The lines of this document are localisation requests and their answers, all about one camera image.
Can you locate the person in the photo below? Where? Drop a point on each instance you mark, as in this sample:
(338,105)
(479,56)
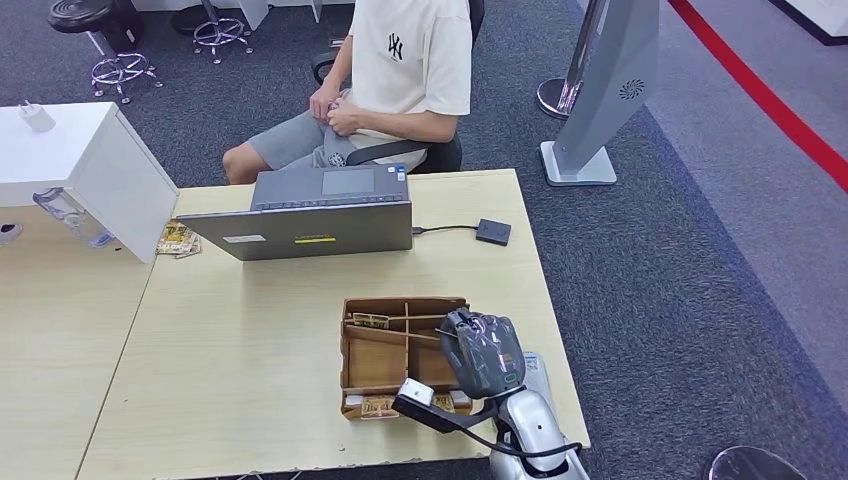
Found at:
(411,66)

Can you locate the person's left forearm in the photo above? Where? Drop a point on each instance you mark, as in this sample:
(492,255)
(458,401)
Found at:
(411,126)

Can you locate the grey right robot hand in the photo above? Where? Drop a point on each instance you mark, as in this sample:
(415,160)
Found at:
(484,354)

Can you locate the red barrier strip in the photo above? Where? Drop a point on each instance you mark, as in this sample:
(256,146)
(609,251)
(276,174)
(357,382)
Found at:
(762,96)

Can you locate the person's right hand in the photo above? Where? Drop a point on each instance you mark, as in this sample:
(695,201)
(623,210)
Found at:
(326,102)

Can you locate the chrome stanchion post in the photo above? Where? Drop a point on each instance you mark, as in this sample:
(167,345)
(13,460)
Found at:
(554,98)

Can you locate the stack of yellow cards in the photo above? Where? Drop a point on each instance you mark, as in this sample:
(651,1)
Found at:
(177,240)

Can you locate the grey standing kiosk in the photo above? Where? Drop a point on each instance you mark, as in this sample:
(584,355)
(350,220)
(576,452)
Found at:
(604,86)

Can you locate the round dark glossy disc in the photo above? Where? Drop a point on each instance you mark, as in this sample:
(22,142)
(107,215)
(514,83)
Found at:
(748,464)

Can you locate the small black hub box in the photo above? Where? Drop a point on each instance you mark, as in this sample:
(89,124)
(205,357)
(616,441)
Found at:
(493,232)

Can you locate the white platform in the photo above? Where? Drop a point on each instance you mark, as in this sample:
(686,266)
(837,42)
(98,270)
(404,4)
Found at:
(825,16)

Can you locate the white charger plug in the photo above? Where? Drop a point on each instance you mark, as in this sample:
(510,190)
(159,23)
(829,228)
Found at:
(37,117)

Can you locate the grey desk grommet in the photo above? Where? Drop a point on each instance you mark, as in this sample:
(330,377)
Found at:
(8,232)

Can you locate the person's left hand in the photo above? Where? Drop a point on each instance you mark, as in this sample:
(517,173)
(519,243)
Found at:
(344,119)

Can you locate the black office chair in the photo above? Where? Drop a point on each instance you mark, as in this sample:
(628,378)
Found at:
(444,156)

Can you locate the brown wooden organizer box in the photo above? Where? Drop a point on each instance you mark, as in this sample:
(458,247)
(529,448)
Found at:
(374,364)

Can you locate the white cabinet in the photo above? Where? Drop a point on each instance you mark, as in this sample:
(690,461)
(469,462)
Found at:
(60,152)

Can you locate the grey laptop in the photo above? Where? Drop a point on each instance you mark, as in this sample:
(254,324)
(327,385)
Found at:
(311,232)

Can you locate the clear plastic bottle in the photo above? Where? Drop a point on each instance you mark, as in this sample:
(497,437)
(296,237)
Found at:
(69,215)

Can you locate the white card reader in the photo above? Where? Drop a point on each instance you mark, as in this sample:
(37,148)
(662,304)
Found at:
(536,378)

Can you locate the person's right forearm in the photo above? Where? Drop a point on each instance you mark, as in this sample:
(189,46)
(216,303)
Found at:
(338,66)

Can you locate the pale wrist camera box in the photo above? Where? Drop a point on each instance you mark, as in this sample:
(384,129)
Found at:
(416,392)

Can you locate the black stool chrome base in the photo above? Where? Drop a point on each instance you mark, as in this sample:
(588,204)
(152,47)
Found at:
(79,13)
(218,33)

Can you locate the yellow printed key card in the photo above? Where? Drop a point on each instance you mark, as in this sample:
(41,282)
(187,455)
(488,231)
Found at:
(370,321)
(457,403)
(379,407)

